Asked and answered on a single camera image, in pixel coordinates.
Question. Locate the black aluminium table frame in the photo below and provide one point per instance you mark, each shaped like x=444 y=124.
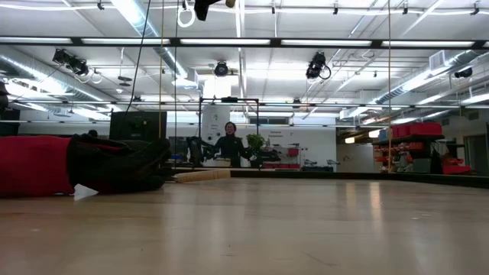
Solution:
x=344 y=175

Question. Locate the black ceiling camera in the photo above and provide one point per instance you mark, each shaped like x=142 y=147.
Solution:
x=315 y=66
x=221 y=69
x=463 y=72
x=78 y=65

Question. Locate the black overhead light bar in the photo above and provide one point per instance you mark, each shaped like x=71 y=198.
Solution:
x=275 y=42

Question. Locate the red crate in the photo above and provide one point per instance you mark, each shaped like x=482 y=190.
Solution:
x=456 y=169

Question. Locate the black monitor box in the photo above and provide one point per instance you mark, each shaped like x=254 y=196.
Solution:
x=137 y=126

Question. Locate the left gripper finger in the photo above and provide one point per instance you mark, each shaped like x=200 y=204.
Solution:
x=202 y=7

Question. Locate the person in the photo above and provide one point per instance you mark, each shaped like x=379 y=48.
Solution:
x=231 y=147
x=92 y=133

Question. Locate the red and black gardening glove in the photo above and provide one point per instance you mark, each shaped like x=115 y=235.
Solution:
x=34 y=164

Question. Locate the black shelf with red bins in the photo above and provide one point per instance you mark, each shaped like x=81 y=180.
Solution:
x=420 y=129

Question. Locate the red bin rack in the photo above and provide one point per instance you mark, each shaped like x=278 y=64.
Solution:
x=293 y=151

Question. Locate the green potted plant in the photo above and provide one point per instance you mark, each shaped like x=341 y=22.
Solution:
x=256 y=140

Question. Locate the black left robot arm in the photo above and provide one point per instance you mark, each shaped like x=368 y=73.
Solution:
x=3 y=99

